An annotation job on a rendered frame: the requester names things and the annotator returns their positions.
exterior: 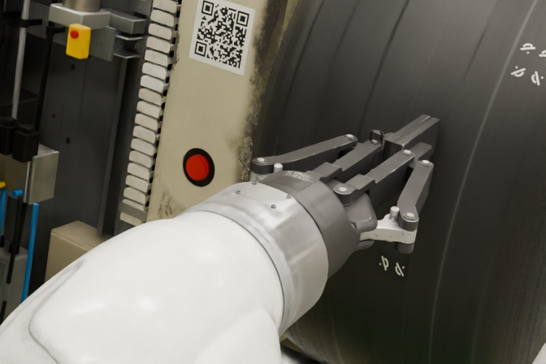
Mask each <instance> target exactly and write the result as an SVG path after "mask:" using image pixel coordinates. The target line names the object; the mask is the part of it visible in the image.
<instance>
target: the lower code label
mask: <svg viewBox="0 0 546 364"><path fill-rule="evenodd" d="M254 14H255V10H254V9H252V8H249V7H246V6H242V5H238V4H235V3H233V2H228V1H225V0H198V4H197V13H196V18H195V23H194V28H193V37H192V42H191V47H190V52H189V58H191V59H196V60H198V61H201V62H204V63H208V64H210V65H213V66H215V67H219V68H222V69H224V70H227V71H230V72H234V73H236V74H239V75H242V76H243V75H244V71H245V63H246V58H247V54H248V49H249V41H250V36H251V32H252V27H253V22H254Z"/></svg>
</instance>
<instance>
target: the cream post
mask: <svg viewBox="0 0 546 364"><path fill-rule="evenodd" d="M225 1H228V2H233V3H235V4H238V5H242V6H244V7H249V8H252V9H254V10H255V14H254V19H253V27H252V32H251V36H250V41H249V49H248V54H247V58H246V63H245V71H244V75H243V76H242V75H239V74H236V73H234V72H231V71H227V70H224V69H222V68H219V67H215V66H213V65H210V64H208V63H204V62H201V61H198V60H196V59H193V58H189V52H190V47H191V42H192V37H193V28H194V23H195V18H196V13H197V4H198V0H182V3H181V8H180V17H179V23H178V28H177V34H176V39H175V50H174V57H173V62H172V67H171V74H170V79H169V84H168V89H167V98H166V103H165V108H164V114H163V119H162V128H161V133H160V139H159V144H158V153H157V158H156V164H155V169H154V178H153V183H152V189H151V194H150V200H149V209H148V215H147V221H146V222H147V223H148V222H151V221H155V220H160V219H173V218H175V217H176V216H177V215H178V214H180V213H181V212H183V211H184V210H187V209H188V208H190V207H192V206H195V205H198V204H200V203H201V202H203V201H205V200H206V199H208V198H210V197H212V196H214V195H215V194H216V193H219V192H220V191H222V190H224V189H225V188H227V187H229V186H231V185H234V184H239V183H244V182H249V169H250V162H251V156H252V151H253V146H254V137H255V132H256V128H257V124H258V117H259V114H260V110H261V107H262V101H263V98H264V94H265V92H266V88H267V83H268V80H269V77H270V74H271V70H272V68H273V65H274V62H275V58H276V55H277V53H278V50H279V47H280V44H281V41H282V40H283V37H284V34H285V31H286V29H287V27H288V24H289V21H290V19H291V17H292V15H293V12H294V10H295V8H296V6H297V3H298V1H299V0H225ZM196 154H200V155H202V156H203V157H205V158H206V159H207V161H208V163H209V164H210V173H209V175H208V176H207V177H206V178H205V179H204V180H193V179H192V178H191V177H190V176H189V174H188V172H187V170H186V163H187V161H188V159H189V158H190V157H192V156H193V155H196Z"/></svg>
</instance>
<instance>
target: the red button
mask: <svg viewBox="0 0 546 364"><path fill-rule="evenodd" d="M186 170H187V172H188V175H189V176H190V177H191V178H192V179H193V180H204V179H205V178H206V177H207V176H208V175H209V173H210V164H209V163H208V161H207V159H206V158H205V157H203V156H202V155H200V154H196V155H193V156H192V157H190V158H189V159H188V161H187V163H186Z"/></svg>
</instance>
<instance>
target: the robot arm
mask: <svg viewBox="0 0 546 364"><path fill-rule="evenodd" d="M439 129H440V119H437V118H433V117H431V116H429V115H421V116H420V117H418V118H417V119H416V120H414V121H413V122H411V123H409V124H408V125H406V126H405V127H403V128H402V129H401V130H399V131H398V132H396V133H392V132H390V133H387V134H385V135H384V133H383V132H381V131H378V130H370V132H369V136H368V141H366V142H364V143H358V139H357V138H356V137H355V136H353V135H343V136H338V137H336V138H333V139H330V140H327V141H323V142H320V143H318V144H315V145H310V146H307V147H305V148H302V149H298V150H295V151H293V152H289V153H286V154H282V155H280V156H271V157H263V158H254V159H253V160H252V166H251V172H250V180H249V182H244V183H239V184H234V185H231V186H229V187H227V188H225V189H224V190H222V191H220V192H219V193H216V194H215V195H214V196H212V197H210V198H208V199H206V200H205V201H203V202H201V203H200V204H198V205H195V206H192V207H190V208H188V209H187V210H184V211H183V212H181V213H180V214H178V215H177V216H176V217H175V218H173V219H160V220H155V221H151V222H148V223H144V224H142V225H139V226H137V227H134V228H131V229H129V230H127V231H126V232H123V233H121V234H119V235H118V236H115V237H113V238H111V239H109V240H108V241H106V242H104V243H102V244H100V245H99V246H97V247H95V248H94V249H91V250H90V251H89V252H88V253H86V254H84V255H83V256H81V257H80V258H78V259H77V260H75V261H74V262H73V263H71V264H70V265H68V266H67V267H65V268H64V269H63V270H61V271H60V272H59V273H58V274H57V275H55V276H54V277H52V278H51V279H50V280H48V281H47V282H46V283H45V284H43V285H42V286H41V287H40V288H39V289H38V290H37V291H35V292H34V293H33V294H32V295H31V296H29V297H28V298H27V299H26V300H25V301H24V302H22V303H21V304H20V305H19V306H18V307H17V308H16V309H15V310H14V311H13V312H12V313H11V314H10V315H9V316H8V317H7V318H6V320H5V321H4V322H3V323H2V324H1V326H0V364H283V363H282V358H281V353H280V343H279V338H280V336H281V335H282V334H283V333H284V332H285V330H286V329H287V328H288V327H290V326H291V325H292V324H293V323H295V322H296V321H297V320H298V319H299V318H300V317H301V316H302V315H303V314H305V313H306V312H307V311H308V310H309V309H311V308H312V307H313V306H314V305H315V303H316V302H317V301H318V299H319V298H320V297H321V295H322V293H323V290H324V287H325V284H326V282H327V279H329V278H330V277H331V276H332V275H334V274H335V273H336V272H337V271H338V270H339V269H340V268H341V267H342V266H343V265H344V263H345V262H346V260H347V259H348V258H349V256H350V255H351V254H352V252H354V251H357V250H360V249H366V248H369V247H370V246H372V245H373V243H374V242H375V240H381V241H388V242H393V244H394V247H395V250H396V251H398V252H399V253H402V254H410V253H411V252H412V251H413V248H414V241H415V237H416V232H417V228H418V221H419V217H418V215H419V213H420V211H421V209H422V208H423V204H424V202H425V201H426V199H427V195H428V192H429V188H430V183H431V176H432V172H433V167H434V164H433V163H432V162H429V159H430V156H431V155H433V154H434V153H435V149H436V142H437V137H438V133H439ZM338 153H339V158H338V159H336V156H337V154H338ZM399 192H402V193H401V195H400V197H399V199H398V202H397V206H393V207H392V208H391V210H390V214H387V215H385V216H384V219H382V220H377V218H376V216H375V211H376V210H377V209H379V208H380V207H381V206H382V205H383V204H384V203H386V202H387V201H388V200H390V199H391V198H392V197H394V196H395V195H396V194H398V193H399Z"/></svg>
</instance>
